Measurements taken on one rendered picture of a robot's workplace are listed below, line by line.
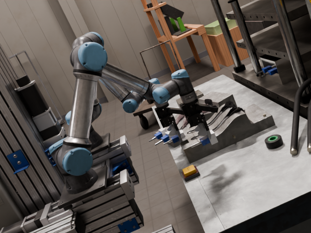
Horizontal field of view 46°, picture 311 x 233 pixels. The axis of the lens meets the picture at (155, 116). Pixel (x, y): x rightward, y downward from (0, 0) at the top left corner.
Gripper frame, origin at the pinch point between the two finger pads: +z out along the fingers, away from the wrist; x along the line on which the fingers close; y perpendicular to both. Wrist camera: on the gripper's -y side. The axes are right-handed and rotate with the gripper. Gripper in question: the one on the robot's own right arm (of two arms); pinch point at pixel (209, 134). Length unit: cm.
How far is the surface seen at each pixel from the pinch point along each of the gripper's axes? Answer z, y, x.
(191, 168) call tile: 11.3, 15.1, 3.4
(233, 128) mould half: 6.9, -14.1, -10.0
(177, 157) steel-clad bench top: 15.0, 19.1, -23.9
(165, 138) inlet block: 8.6, 20.6, -43.2
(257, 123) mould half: 9.9, -26.9, -10.0
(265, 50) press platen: -8, -67, -75
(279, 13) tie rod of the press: -37, -61, -22
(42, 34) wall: -95, 173, -655
